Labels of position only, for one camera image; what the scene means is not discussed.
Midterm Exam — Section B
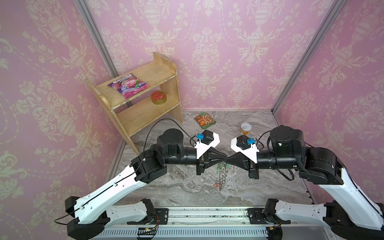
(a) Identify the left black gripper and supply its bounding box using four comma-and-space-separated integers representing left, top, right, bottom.
164, 146, 229, 174

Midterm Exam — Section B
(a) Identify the metal key organizer ring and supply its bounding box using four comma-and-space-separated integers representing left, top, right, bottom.
214, 161, 230, 192

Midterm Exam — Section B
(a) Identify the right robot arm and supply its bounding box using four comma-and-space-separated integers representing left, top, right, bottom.
227, 126, 384, 240

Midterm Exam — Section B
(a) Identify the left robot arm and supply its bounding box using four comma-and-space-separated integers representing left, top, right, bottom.
65, 129, 226, 240

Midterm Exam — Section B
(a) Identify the yellow can white lid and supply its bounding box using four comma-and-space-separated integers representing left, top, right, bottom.
241, 123, 252, 135

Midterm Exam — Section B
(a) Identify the green orange food packet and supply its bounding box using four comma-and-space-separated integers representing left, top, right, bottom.
194, 112, 216, 129

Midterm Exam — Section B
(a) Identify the red lid round tin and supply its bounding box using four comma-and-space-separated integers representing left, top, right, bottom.
151, 91, 167, 105

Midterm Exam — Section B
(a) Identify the wooden two-tier shelf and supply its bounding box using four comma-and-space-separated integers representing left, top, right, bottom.
85, 52, 183, 154

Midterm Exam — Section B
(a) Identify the purple snack bag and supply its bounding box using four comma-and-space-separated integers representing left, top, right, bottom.
108, 74, 149, 99

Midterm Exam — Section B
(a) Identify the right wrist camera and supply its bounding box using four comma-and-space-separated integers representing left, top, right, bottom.
231, 135, 260, 164

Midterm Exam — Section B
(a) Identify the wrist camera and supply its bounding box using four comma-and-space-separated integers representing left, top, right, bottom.
231, 135, 260, 164
194, 130, 220, 159

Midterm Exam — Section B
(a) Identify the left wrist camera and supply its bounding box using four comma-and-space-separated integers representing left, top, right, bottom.
194, 130, 220, 159

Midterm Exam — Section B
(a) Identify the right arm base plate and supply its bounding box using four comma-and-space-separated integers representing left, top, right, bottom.
247, 208, 269, 225

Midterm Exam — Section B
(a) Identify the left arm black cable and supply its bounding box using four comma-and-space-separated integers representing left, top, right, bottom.
143, 118, 197, 151

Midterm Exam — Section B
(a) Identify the aluminium mounting rail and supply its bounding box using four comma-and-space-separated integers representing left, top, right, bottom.
86, 205, 331, 228

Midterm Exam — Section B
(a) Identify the slotted cable duct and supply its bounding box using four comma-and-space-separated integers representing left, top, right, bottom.
94, 226, 268, 240

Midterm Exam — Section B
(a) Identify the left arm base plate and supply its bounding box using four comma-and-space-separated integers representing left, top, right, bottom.
127, 208, 169, 225

